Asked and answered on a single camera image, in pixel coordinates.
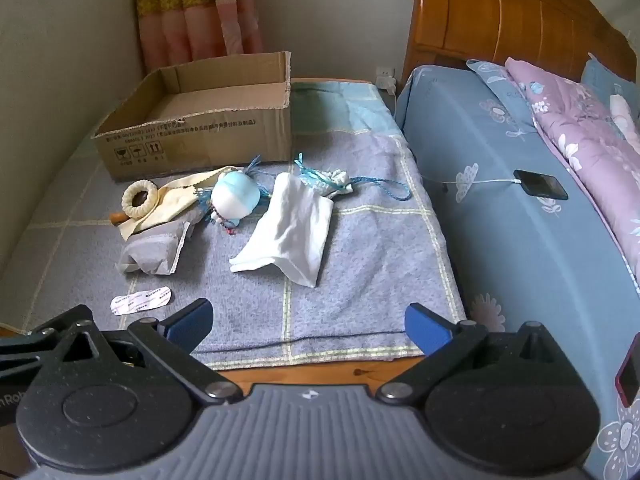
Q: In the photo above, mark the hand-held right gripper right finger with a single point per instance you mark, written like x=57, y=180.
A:
x=425, y=326

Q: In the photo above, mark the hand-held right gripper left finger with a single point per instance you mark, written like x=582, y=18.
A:
x=192, y=317

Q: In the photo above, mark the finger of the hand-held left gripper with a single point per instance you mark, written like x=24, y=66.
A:
x=30, y=342

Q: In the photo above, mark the white plaster packet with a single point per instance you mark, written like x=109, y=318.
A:
x=142, y=301

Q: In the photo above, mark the blue and white plush toy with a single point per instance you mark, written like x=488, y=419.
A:
x=235, y=200

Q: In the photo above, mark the white cloth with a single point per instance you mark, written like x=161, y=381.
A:
x=290, y=230

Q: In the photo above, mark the brown cardboard box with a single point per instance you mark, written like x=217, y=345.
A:
x=200, y=130

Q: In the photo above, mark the grey cloth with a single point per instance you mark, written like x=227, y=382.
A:
x=150, y=250

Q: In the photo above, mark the grey checked blanket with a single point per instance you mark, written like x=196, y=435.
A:
x=375, y=260

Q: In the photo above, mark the wooden table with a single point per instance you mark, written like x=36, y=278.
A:
x=320, y=375

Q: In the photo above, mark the pale yellow cloth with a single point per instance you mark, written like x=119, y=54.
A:
x=175, y=197

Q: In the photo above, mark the cream knitted scrunchie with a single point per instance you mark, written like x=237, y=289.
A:
x=127, y=205

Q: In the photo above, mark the black phone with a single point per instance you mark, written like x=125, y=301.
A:
x=542, y=185

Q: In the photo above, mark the red phone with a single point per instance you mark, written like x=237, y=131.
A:
x=631, y=370

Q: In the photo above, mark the teal cloth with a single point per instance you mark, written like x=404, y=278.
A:
x=340, y=105

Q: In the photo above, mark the blue floral pillow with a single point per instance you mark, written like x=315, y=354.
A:
x=500, y=100

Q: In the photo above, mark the purple floral quilt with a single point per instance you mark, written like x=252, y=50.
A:
x=580, y=130

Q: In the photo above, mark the plain blue pillow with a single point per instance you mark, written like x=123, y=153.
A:
x=600, y=77

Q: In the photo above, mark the pink patterned curtain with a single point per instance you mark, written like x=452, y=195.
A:
x=200, y=10

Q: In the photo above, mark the wooden bed headboard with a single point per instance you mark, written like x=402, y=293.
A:
x=500, y=15

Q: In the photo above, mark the white wall charger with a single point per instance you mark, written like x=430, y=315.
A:
x=386, y=82

